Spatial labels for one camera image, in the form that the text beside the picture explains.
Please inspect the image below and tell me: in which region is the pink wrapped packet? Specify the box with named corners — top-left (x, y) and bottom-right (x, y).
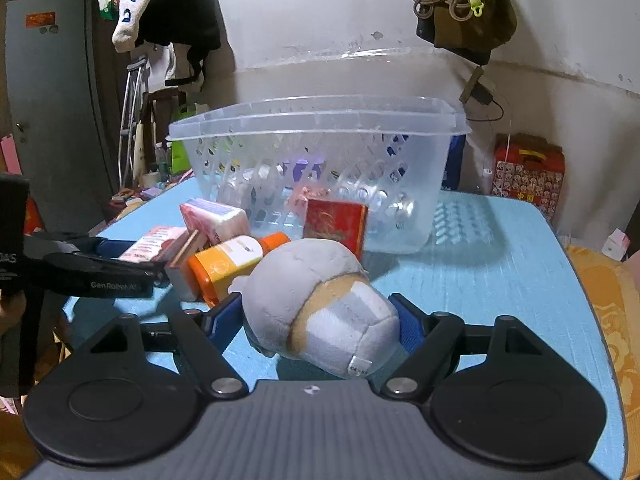
top-left (179, 198), bottom-right (252, 242)

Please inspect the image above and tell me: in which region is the brown grey small box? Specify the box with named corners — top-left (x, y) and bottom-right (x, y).
top-left (164, 229), bottom-right (209, 304)

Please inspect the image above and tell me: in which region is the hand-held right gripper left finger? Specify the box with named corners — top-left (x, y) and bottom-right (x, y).
top-left (89, 292), bottom-right (247, 401)

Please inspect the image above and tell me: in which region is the metal crutch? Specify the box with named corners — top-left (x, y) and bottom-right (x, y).
top-left (118, 54), bottom-right (152, 187)

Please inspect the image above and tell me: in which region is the grey door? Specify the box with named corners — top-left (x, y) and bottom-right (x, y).
top-left (0, 0), bottom-right (110, 223)

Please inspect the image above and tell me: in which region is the grey plush toy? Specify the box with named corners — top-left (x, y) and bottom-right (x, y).
top-left (231, 238), bottom-right (402, 381)

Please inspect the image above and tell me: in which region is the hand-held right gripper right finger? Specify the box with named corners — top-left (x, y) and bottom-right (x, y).
top-left (382, 293), bottom-right (540, 404)

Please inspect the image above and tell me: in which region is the blue box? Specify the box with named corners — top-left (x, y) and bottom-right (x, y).
top-left (440, 133), bottom-right (469, 192)

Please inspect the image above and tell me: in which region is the green bag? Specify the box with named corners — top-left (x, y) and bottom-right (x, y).
top-left (171, 104), bottom-right (212, 177)

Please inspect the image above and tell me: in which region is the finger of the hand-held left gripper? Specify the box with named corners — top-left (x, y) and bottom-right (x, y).
top-left (24, 232), bottom-right (147, 263)
top-left (42, 253), bottom-right (168, 301)

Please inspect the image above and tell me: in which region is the pink flat box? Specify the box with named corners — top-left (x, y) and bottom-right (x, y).
top-left (118, 225), bottom-right (190, 264)

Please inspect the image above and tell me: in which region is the clear plastic basket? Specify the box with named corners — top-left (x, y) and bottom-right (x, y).
top-left (167, 94), bottom-right (474, 256)

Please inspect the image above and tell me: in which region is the olive hanging bag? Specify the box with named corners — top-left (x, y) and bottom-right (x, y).
top-left (416, 0), bottom-right (519, 65)

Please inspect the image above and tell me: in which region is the black hanging garment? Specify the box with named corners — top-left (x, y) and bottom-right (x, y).
top-left (134, 0), bottom-right (224, 88)

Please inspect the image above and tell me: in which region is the purple packet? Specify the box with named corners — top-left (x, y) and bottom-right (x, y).
top-left (281, 157), bottom-right (327, 185)

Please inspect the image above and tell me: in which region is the person's left hand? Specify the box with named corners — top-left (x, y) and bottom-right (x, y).
top-left (0, 292), bottom-right (28, 336)

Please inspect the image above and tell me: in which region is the red patterned gift box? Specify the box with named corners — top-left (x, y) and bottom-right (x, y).
top-left (492, 133), bottom-right (567, 225)

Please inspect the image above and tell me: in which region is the small white box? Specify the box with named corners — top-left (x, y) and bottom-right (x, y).
top-left (602, 228), bottom-right (633, 262)

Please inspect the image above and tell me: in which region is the black charger with cable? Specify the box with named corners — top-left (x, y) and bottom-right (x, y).
top-left (458, 66), bottom-right (507, 123)

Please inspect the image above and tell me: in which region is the orange bottle white label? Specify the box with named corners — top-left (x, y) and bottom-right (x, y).
top-left (187, 232), bottom-right (293, 309)

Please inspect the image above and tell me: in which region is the yellow patterned blanket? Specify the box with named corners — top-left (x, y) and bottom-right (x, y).
top-left (564, 244), bottom-right (640, 480)

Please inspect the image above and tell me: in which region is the red door sticker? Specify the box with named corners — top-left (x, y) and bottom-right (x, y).
top-left (25, 11), bottom-right (58, 30)

